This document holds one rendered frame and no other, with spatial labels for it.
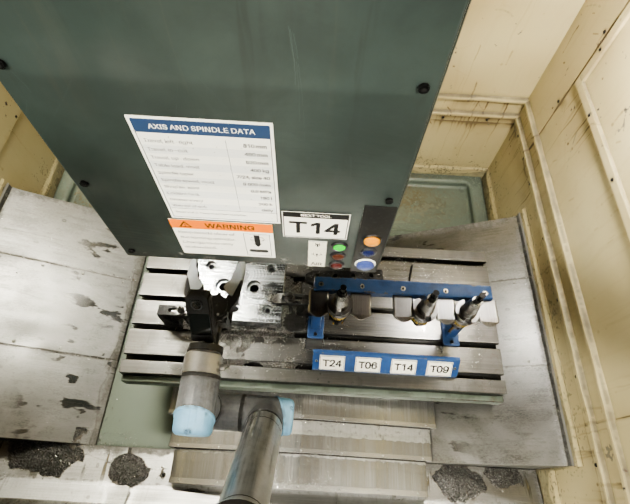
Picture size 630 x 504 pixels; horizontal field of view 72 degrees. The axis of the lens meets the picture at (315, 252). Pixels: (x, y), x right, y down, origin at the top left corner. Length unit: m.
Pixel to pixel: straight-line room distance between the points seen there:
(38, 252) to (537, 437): 1.87
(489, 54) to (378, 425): 1.34
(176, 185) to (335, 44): 0.29
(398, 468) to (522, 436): 0.40
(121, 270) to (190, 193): 1.34
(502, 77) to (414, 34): 1.45
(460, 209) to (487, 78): 0.63
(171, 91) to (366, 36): 0.20
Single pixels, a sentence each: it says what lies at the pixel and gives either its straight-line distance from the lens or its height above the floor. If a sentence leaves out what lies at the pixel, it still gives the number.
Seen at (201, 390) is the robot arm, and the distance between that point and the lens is 0.87.
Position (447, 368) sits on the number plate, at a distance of 1.43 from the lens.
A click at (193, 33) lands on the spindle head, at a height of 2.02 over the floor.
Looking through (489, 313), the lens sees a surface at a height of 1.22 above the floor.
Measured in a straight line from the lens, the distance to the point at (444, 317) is 1.18.
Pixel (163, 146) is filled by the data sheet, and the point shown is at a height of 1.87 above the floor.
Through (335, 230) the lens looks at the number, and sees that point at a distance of 0.65.
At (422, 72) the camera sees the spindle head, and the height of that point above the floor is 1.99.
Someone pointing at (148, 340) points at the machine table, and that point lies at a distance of 1.51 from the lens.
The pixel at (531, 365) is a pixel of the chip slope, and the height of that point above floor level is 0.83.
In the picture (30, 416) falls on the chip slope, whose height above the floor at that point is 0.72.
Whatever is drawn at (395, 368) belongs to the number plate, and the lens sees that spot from 1.40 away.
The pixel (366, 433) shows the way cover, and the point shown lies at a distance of 1.55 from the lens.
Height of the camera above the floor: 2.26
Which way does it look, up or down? 61 degrees down
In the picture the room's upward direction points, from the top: 3 degrees clockwise
